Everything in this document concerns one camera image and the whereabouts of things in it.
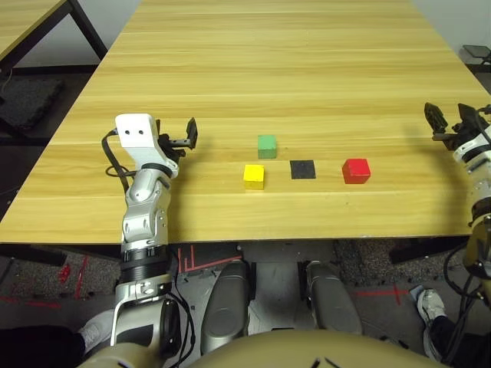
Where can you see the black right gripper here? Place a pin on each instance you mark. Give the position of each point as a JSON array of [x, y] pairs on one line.
[[460, 136]]

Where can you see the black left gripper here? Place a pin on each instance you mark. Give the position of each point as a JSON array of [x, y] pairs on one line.
[[170, 147]]

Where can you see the yellow wooden block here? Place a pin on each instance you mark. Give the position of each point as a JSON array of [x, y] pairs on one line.
[[254, 175]]

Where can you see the green wooden block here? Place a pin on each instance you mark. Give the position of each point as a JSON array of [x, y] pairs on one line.
[[267, 145]]

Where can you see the red wooden block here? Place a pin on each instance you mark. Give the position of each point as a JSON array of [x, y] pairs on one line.
[[356, 170]]

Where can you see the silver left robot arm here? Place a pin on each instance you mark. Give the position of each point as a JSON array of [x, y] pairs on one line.
[[144, 214]]

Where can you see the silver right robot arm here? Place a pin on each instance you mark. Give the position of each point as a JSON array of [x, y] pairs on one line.
[[481, 184]]

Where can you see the black square marker pad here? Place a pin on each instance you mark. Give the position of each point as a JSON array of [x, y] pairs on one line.
[[302, 169]]

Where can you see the black foam floor mat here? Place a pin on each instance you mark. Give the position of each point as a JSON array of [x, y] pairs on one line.
[[27, 103]]

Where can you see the speckled rubber floor mat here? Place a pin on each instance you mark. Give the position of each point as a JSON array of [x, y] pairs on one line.
[[364, 264], [38, 280]]

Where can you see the small grey floor pad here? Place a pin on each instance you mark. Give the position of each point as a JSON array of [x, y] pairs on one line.
[[416, 293]]

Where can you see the grey left robot leg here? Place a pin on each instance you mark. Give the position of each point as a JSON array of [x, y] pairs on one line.
[[226, 303]]

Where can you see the grey robot leg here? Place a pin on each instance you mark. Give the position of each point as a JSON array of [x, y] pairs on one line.
[[330, 303], [226, 303]]

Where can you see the wooden side table black legs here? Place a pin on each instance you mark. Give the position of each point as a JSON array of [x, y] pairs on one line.
[[23, 19]]

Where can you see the grey white bystander sneaker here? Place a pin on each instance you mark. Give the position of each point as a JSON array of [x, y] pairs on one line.
[[94, 331]]

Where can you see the dark bystander trouser leg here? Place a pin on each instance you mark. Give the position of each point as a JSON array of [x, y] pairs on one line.
[[38, 347], [447, 337]]

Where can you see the grey right robot leg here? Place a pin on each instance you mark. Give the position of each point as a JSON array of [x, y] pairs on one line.
[[330, 303]]

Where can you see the tan robot torso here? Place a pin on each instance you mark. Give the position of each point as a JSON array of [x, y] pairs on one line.
[[268, 350]]

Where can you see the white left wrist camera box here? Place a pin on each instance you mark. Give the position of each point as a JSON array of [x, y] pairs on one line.
[[134, 130]]

